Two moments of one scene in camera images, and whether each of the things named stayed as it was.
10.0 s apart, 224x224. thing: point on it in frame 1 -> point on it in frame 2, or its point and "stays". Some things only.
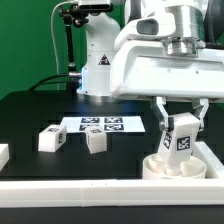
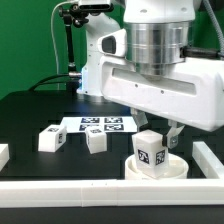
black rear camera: [96, 7] stays
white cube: [96, 139] stays
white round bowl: [153, 167] -> [177, 169]
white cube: [51, 138] stays
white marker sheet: [111, 124] stays
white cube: [178, 145] -> [151, 155]
